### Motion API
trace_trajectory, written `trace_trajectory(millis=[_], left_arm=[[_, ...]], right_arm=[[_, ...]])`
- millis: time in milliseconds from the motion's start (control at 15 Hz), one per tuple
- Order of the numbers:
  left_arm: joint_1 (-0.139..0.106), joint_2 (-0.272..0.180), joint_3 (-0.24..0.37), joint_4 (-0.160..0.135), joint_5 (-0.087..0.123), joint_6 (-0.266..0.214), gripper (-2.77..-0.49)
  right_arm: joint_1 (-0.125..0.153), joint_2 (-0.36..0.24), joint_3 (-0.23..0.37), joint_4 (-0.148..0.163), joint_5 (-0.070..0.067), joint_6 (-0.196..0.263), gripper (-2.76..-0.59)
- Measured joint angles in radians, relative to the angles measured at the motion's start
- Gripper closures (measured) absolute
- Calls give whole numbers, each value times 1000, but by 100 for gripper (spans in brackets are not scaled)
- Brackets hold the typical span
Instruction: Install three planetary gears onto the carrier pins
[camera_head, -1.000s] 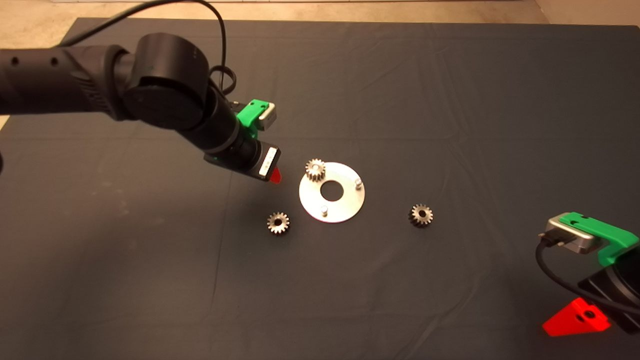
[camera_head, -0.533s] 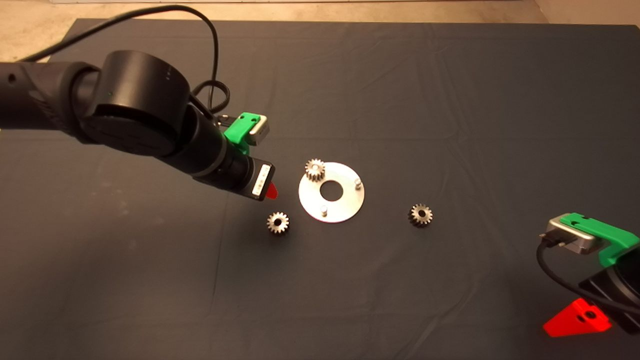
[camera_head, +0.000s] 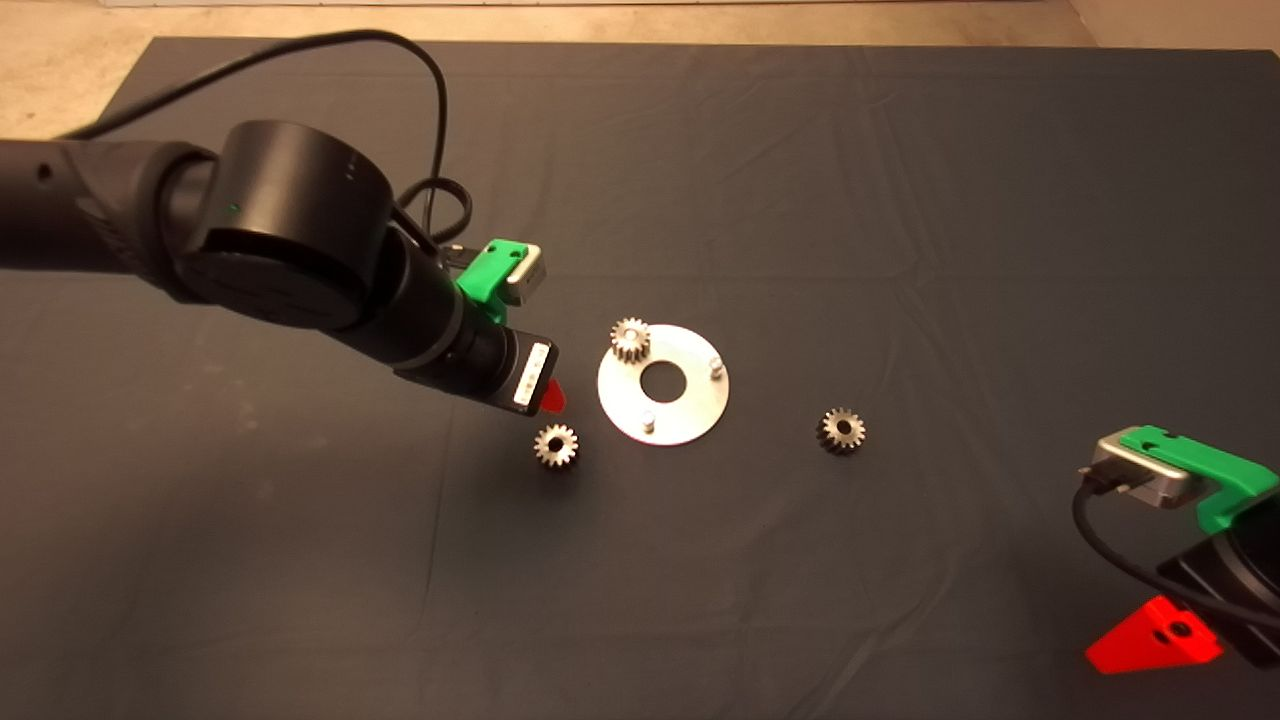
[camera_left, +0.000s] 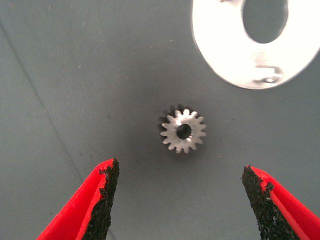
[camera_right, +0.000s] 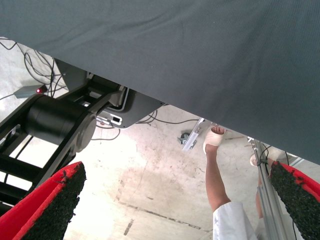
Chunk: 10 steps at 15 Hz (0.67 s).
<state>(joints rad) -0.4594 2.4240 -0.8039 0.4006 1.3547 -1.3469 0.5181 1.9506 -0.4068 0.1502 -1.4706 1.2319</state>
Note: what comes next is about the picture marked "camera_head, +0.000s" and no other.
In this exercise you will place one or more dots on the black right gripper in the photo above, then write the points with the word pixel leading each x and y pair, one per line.
pixel 1245 590

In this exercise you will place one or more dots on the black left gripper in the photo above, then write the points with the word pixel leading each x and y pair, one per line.
pixel 505 370

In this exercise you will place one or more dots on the steel planetary gear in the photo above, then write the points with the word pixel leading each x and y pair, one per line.
pixel 566 452
pixel 640 350
pixel 832 440

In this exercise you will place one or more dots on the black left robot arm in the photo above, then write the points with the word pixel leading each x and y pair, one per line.
pixel 290 230

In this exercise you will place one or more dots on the round metal carrier plate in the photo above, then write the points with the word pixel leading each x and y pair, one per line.
pixel 690 410

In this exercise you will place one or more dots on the dark grey table cloth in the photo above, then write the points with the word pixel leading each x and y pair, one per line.
pixel 900 200

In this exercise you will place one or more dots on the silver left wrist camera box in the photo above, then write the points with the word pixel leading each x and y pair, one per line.
pixel 528 278

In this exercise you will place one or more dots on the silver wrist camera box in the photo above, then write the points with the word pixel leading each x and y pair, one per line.
pixel 1150 478
pixel 528 278

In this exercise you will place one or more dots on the green left camera mount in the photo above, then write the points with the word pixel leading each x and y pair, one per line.
pixel 490 275

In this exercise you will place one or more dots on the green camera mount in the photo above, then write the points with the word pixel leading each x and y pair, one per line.
pixel 490 275
pixel 1230 490

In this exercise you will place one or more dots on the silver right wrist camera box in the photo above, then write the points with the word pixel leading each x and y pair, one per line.
pixel 1150 478

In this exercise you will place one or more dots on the green right camera mount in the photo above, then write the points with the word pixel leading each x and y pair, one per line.
pixel 1230 490

